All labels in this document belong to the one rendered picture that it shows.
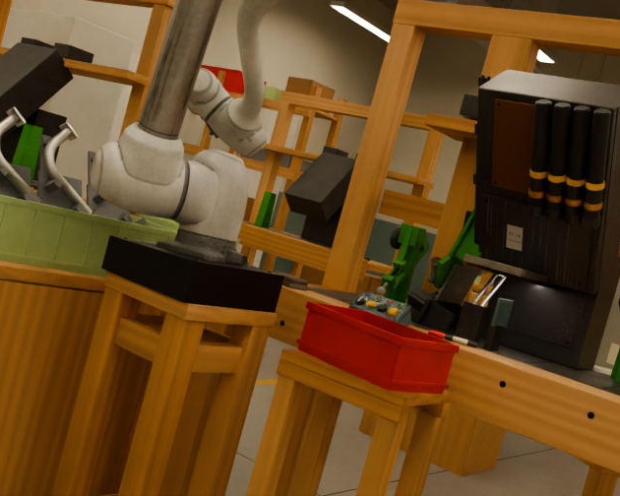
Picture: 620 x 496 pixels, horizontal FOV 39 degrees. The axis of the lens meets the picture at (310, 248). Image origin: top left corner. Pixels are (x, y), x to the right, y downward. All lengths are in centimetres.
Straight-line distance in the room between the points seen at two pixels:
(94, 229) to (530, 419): 128
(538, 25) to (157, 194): 143
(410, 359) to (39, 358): 106
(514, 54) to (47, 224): 156
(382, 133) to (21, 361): 145
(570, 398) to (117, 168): 118
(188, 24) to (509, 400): 116
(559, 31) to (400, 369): 140
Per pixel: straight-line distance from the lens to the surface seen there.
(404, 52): 313
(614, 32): 288
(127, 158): 210
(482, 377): 218
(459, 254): 248
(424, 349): 197
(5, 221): 241
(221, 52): 1166
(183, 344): 207
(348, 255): 307
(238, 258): 216
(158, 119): 210
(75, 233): 249
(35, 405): 253
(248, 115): 240
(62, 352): 251
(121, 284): 222
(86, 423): 230
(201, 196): 215
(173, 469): 274
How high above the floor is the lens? 114
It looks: 3 degrees down
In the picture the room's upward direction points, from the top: 15 degrees clockwise
